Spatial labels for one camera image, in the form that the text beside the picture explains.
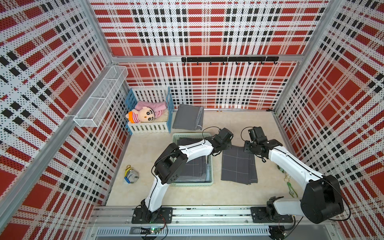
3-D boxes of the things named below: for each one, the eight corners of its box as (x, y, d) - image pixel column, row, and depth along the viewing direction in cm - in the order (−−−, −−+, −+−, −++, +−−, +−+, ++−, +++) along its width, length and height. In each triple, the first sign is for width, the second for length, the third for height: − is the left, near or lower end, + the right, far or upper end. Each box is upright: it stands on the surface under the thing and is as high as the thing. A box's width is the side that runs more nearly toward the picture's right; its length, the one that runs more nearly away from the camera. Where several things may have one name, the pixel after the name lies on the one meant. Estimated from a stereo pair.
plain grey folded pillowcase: (172, 128, 113) (171, 126, 111) (179, 106, 128) (178, 104, 126) (201, 131, 111) (201, 128, 109) (204, 108, 126) (204, 106, 124)
